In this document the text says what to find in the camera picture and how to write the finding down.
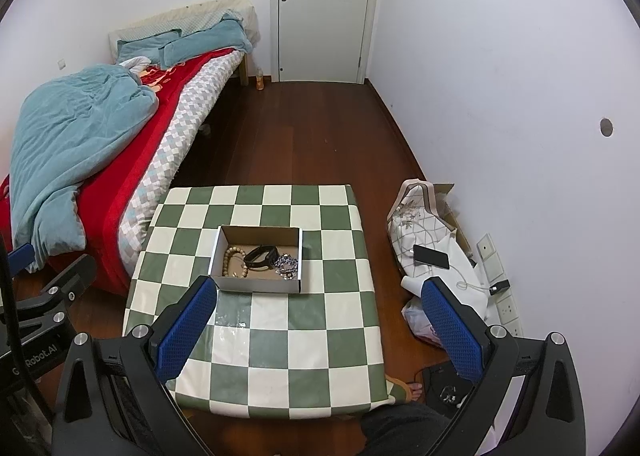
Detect black band bracelet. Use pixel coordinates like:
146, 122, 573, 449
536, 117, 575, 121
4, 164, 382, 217
243, 244, 280, 271

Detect bed with red sheet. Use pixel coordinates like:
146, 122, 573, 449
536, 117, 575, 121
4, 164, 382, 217
0, 48, 236, 294

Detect blue blanket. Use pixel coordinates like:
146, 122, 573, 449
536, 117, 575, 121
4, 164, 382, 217
10, 63, 158, 269

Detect silver chain bracelet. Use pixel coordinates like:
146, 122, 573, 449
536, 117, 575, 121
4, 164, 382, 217
272, 253, 299, 281

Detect white power strip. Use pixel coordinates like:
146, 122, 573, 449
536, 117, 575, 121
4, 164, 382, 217
482, 261, 524, 337

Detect person's foot in slipper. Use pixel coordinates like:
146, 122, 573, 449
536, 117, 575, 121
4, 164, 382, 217
385, 376, 426, 404

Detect wooden bead bracelet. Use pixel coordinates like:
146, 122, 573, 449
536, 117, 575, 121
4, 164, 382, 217
222, 247, 249, 279

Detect black smartphone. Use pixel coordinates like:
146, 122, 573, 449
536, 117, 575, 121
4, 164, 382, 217
412, 244, 451, 270

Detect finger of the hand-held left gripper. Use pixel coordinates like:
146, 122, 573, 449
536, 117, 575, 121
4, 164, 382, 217
0, 253, 97, 344
7, 243, 35, 271

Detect white charging cable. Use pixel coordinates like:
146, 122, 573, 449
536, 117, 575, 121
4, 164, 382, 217
450, 266, 496, 293

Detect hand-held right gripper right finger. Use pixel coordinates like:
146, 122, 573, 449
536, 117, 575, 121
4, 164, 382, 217
421, 277, 587, 456

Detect white quilted bag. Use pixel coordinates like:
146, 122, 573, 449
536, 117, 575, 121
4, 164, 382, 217
387, 178, 488, 322

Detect small blue pillow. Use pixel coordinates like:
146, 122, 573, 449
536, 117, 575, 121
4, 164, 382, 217
116, 28, 181, 64

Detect black cable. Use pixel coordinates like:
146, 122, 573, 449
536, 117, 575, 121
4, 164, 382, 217
0, 233, 53, 432

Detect person's leg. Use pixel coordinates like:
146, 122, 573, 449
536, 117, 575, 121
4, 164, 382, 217
360, 401, 453, 456

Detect white wall socket plate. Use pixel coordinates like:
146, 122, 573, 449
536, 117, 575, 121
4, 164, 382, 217
476, 233, 500, 262

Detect cardboard box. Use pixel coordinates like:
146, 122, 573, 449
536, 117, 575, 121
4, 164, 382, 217
207, 225, 304, 296

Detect white door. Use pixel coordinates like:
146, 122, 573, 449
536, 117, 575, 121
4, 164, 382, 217
272, 0, 383, 84

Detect black floor bag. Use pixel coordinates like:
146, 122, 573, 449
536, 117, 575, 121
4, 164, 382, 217
420, 361, 476, 409

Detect brown cardboard carton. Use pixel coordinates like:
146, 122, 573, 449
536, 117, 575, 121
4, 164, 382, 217
430, 182, 476, 257

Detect pinkish plastic bag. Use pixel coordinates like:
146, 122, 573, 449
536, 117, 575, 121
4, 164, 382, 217
402, 296, 446, 347

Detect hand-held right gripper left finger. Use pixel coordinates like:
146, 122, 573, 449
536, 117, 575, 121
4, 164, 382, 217
52, 275, 251, 456

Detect diamond patterned mattress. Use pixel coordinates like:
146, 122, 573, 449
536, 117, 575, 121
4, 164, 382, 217
119, 53, 246, 272

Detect large blue pillow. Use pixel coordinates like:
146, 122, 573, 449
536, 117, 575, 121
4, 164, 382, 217
160, 18, 253, 69

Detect green white checkered tablecloth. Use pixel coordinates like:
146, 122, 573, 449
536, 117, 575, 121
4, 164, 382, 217
122, 184, 391, 419

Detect cream headboard cushion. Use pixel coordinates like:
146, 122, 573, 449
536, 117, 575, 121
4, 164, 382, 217
109, 0, 261, 57

